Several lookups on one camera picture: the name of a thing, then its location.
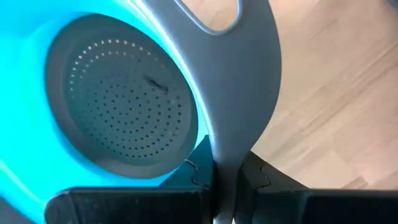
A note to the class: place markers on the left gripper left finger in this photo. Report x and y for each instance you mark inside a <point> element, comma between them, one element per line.
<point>124,205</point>

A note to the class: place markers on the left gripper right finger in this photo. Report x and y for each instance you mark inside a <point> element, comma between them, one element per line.
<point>311,208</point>

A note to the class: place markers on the blue collapsible colander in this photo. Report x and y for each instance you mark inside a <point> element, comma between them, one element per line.
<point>124,102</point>

